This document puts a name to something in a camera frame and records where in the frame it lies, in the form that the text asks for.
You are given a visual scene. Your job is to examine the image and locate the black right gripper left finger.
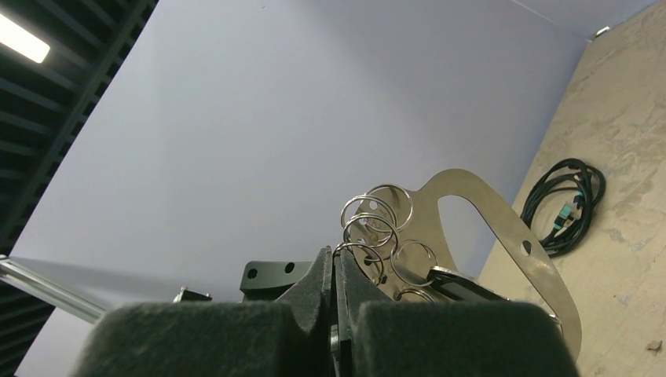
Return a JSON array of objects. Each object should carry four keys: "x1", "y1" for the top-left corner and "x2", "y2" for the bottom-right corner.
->
[{"x1": 72, "y1": 247, "x2": 332, "y2": 376}]

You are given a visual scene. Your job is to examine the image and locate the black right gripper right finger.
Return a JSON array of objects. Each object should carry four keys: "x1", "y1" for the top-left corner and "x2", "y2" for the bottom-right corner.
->
[{"x1": 333, "y1": 251, "x2": 579, "y2": 376}]

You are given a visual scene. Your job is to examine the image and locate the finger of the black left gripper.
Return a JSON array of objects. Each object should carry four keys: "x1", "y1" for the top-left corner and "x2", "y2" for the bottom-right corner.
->
[{"x1": 240, "y1": 261, "x2": 312, "y2": 302}]

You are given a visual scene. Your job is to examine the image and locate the grey key holder plate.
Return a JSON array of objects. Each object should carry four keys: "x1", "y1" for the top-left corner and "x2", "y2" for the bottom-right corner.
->
[{"x1": 336, "y1": 169, "x2": 583, "y2": 357}]

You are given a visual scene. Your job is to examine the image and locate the black oval key tag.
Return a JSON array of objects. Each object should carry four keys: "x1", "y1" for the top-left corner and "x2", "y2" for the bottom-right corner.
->
[{"x1": 426, "y1": 266, "x2": 508, "y2": 302}]

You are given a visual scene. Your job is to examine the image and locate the coiled black cable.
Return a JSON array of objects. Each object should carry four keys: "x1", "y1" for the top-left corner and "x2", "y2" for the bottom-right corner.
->
[{"x1": 520, "y1": 157, "x2": 608, "y2": 258}]

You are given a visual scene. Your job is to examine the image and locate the aluminium frame rail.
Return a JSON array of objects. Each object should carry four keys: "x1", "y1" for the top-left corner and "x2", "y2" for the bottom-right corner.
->
[{"x1": 1, "y1": 254, "x2": 108, "y2": 324}]

